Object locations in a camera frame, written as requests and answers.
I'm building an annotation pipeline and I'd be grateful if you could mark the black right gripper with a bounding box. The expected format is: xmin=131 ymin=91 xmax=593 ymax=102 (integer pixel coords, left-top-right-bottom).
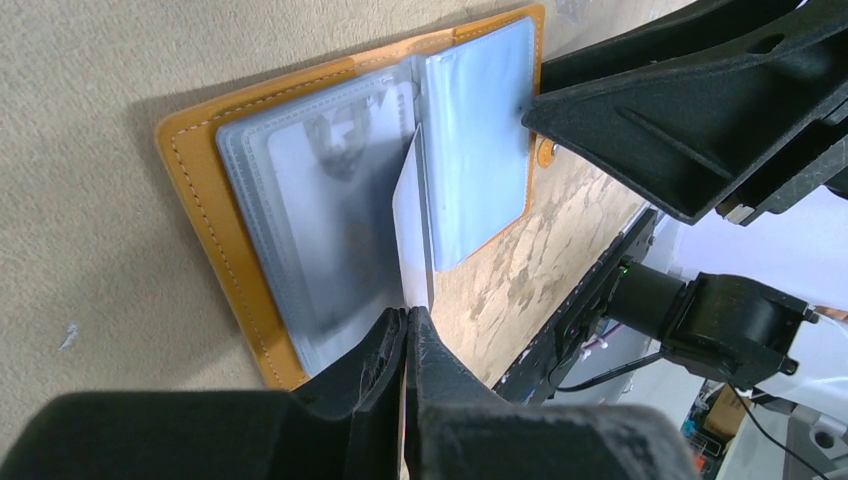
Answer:
xmin=523 ymin=1 xmax=847 ymax=226

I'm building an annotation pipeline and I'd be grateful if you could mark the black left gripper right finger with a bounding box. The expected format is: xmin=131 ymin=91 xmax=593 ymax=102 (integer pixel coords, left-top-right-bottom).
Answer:
xmin=404 ymin=307 xmax=699 ymax=479

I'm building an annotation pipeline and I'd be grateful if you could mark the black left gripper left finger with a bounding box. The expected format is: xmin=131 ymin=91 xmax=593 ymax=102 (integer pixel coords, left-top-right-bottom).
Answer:
xmin=1 ymin=309 xmax=407 ymax=479

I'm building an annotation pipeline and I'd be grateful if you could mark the white VIP card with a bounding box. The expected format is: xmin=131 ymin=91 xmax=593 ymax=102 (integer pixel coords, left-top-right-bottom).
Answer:
xmin=268 ymin=81 xmax=415 ymax=335

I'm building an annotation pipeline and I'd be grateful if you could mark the yellow leather card holder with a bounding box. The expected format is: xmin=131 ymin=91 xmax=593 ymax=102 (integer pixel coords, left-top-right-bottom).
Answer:
xmin=155 ymin=3 xmax=545 ymax=390

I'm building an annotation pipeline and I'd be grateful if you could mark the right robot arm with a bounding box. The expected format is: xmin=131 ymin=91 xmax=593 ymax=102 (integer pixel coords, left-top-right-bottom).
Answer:
xmin=522 ymin=1 xmax=847 ymax=389

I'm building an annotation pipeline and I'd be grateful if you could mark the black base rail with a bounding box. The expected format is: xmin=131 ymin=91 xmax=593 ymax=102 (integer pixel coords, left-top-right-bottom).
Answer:
xmin=493 ymin=207 xmax=662 ymax=404

